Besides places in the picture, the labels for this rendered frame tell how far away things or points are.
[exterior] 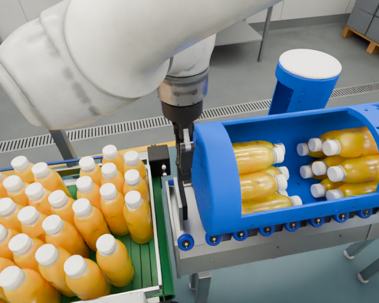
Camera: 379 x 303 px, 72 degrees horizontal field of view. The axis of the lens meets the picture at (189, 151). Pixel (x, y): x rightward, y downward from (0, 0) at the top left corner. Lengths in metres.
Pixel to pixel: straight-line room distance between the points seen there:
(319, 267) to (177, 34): 1.79
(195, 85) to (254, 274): 1.47
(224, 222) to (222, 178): 0.10
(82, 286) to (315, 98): 1.16
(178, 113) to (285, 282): 1.48
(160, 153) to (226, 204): 0.38
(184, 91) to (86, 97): 0.19
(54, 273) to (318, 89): 1.19
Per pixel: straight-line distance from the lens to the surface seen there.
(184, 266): 0.81
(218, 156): 0.55
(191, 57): 0.37
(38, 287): 0.70
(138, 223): 0.70
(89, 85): 0.25
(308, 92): 1.32
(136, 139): 2.41
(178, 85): 0.41
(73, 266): 0.62
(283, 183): 0.68
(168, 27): 0.19
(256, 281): 1.75
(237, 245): 0.79
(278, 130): 0.84
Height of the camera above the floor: 1.63
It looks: 46 degrees down
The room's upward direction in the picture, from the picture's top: straight up
